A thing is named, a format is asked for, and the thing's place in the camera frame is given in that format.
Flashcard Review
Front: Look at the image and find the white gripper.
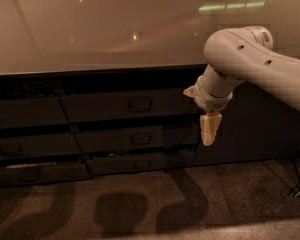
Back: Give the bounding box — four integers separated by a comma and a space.
183, 76, 233, 146

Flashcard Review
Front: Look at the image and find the dark drawer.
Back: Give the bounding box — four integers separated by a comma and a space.
76, 123, 198, 153
0, 134, 80, 161
60, 88, 197, 123
0, 161, 90, 188
0, 97, 67, 129
87, 150, 195, 176

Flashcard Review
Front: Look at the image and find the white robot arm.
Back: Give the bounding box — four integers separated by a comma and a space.
183, 26, 300, 146

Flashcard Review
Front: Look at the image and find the dark cabinet door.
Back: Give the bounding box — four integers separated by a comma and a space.
194, 83, 300, 165

